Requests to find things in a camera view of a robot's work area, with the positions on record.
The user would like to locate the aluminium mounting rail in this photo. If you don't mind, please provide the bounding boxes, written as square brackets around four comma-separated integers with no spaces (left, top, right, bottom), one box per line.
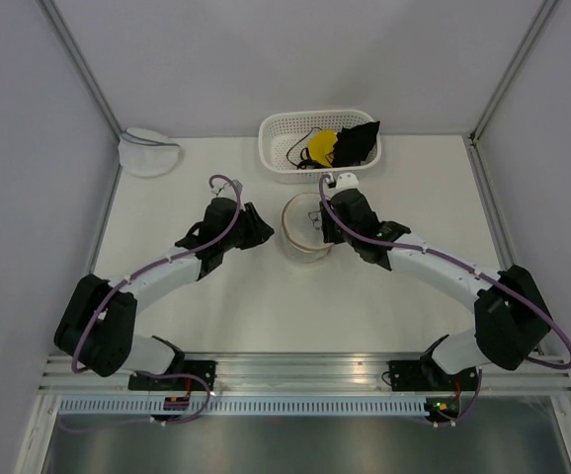
[39,353,571,396]

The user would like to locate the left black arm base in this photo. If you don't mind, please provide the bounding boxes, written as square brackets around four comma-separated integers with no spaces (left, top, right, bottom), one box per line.
[122,336,216,392]

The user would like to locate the white plastic basket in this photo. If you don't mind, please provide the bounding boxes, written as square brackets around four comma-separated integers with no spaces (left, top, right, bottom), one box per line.
[258,110,381,185]

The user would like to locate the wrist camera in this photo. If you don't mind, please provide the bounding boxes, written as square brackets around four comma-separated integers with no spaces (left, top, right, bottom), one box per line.
[215,180,243,200]
[326,173,359,193]

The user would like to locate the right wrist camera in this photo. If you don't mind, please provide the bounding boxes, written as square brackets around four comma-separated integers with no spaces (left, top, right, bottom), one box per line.
[326,173,359,193]

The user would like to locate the white folded mesh bag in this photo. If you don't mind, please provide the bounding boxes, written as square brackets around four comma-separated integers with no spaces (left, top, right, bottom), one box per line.
[118,127,181,178]

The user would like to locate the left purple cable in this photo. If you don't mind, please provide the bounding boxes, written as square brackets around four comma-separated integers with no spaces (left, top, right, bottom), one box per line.
[70,174,243,375]

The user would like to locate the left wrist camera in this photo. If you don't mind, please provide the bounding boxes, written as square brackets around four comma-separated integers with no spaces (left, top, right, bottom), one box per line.
[215,180,243,200]

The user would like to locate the black bra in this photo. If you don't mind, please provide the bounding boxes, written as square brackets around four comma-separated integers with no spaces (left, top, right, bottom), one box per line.
[332,121,380,168]

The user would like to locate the white mesh laundry bag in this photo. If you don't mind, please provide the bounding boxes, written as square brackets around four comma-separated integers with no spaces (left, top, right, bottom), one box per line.
[280,193,332,265]

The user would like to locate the white slotted cable duct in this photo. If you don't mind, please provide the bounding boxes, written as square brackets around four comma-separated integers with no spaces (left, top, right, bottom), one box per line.
[59,396,428,417]

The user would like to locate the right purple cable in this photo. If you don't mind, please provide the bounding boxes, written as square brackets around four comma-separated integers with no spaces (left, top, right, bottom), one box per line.
[318,176,571,369]

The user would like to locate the yellow bra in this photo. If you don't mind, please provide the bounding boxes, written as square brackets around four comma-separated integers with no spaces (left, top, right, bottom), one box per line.
[307,129,338,168]

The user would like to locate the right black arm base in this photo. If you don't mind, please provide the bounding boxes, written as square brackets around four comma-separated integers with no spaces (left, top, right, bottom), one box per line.
[380,335,479,393]

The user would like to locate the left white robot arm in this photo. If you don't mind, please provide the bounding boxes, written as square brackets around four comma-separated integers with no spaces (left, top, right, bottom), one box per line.
[53,197,275,391]

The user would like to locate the purple cable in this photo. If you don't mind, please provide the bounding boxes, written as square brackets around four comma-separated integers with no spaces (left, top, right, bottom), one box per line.
[70,174,243,375]
[318,176,571,369]

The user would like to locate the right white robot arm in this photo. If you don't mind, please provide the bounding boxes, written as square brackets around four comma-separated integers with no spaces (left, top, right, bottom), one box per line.
[319,189,550,390]

